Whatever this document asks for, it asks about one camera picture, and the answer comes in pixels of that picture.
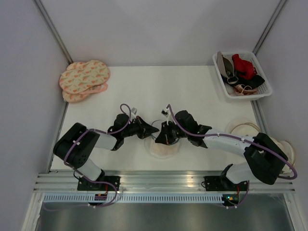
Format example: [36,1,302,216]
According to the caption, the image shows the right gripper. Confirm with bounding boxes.
[155,120,189,145]

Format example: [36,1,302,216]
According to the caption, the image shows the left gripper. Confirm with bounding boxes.
[122,115,159,139]

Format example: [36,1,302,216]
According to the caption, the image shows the white mesh laundry bag blue zipper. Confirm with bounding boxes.
[144,119,180,159]

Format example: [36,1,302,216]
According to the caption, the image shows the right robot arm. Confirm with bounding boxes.
[155,109,288,190]

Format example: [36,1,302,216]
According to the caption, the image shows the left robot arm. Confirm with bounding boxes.
[53,113,159,192]

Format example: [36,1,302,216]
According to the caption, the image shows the floral laundry bag bottom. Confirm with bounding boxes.
[62,83,108,103]

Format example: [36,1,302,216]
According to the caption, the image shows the floral laundry bag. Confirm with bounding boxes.
[62,83,108,103]
[59,60,111,94]

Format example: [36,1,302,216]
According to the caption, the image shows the floral laundry bag top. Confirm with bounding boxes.
[59,60,111,94]

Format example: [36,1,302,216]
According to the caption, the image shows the beige grey bra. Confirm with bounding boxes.
[216,51,235,78]

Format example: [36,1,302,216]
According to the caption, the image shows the red bra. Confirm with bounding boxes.
[231,54,257,80]

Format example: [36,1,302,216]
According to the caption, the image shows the cream laundry bag right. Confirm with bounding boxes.
[270,137,295,167]

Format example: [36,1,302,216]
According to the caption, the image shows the white plastic basket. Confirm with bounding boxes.
[212,51,272,101]

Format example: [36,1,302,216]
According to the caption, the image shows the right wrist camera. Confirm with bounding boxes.
[161,108,171,118]

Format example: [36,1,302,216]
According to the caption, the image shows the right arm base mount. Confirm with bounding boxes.
[201,176,248,192]

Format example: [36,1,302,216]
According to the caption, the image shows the white slotted cable duct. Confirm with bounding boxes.
[43,193,223,204]

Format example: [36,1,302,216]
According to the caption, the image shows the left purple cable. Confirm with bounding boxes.
[64,103,132,181]

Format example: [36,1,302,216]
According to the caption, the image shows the purple cable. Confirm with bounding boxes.
[166,103,298,180]
[64,103,132,181]

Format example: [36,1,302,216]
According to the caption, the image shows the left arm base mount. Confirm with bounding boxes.
[77,176,120,192]

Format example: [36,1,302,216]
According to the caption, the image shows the aluminium mounting rail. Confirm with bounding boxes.
[34,170,295,194]

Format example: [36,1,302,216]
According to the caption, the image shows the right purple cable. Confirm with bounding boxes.
[166,103,298,180]

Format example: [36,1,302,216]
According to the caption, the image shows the left aluminium frame post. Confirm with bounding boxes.
[33,0,73,64]

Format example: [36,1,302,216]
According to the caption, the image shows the aluminium frame post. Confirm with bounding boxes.
[33,0,73,64]
[252,0,289,55]

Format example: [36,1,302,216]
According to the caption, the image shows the right aluminium frame post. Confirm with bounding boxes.
[252,0,289,55]

